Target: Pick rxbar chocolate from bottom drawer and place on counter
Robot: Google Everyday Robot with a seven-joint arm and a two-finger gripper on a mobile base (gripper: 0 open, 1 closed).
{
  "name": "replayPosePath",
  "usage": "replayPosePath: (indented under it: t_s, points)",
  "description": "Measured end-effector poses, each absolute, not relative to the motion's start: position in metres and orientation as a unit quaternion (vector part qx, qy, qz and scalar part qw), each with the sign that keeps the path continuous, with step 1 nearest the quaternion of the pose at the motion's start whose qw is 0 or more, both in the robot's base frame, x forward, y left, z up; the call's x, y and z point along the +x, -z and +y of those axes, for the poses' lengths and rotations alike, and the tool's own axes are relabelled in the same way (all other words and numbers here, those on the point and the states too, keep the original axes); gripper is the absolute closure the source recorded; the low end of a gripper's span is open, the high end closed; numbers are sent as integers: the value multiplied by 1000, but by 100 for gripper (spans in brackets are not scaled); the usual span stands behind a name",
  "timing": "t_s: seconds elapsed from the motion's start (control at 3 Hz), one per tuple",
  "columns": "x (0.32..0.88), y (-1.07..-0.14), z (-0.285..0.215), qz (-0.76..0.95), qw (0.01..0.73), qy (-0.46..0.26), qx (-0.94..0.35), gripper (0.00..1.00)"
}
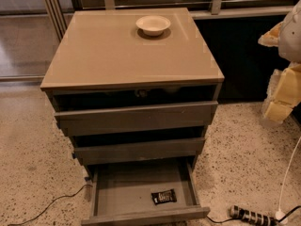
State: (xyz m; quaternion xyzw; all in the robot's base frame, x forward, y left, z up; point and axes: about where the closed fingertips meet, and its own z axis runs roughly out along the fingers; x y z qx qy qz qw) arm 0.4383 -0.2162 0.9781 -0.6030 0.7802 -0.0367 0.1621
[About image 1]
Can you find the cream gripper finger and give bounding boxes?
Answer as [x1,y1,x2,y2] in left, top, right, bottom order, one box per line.
[262,63,301,122]
[258,22,282,47]

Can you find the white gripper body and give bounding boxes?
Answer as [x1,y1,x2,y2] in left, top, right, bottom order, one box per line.
[278,0,301,62]

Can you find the black rxbar chocolate wrapper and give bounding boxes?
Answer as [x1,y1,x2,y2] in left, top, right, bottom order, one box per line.
[151,189,177,205]

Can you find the grey drawer cabinet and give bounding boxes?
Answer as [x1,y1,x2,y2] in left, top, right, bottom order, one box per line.
[40,7,226,181]

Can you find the bottom grey open drawer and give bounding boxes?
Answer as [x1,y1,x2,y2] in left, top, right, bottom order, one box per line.
[82,158,210,226]

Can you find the middle grey drawer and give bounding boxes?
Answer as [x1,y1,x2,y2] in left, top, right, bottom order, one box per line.
[74,137,205,165]

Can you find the top grey drawer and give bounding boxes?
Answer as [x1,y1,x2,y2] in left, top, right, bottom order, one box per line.
[55,101,217,137]

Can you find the white bowl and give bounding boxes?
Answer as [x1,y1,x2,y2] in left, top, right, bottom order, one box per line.
[135,15,171,37]

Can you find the white plug adapter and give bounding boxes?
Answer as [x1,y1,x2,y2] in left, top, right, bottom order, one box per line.
[275,210,288,225]

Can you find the black power strip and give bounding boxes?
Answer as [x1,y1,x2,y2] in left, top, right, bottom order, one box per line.
[230,205,277,226]

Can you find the white power cable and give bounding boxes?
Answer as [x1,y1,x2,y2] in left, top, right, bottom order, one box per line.
[277,136,301,213]

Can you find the black floor cable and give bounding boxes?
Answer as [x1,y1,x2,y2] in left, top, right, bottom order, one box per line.
[7,183,94,226]

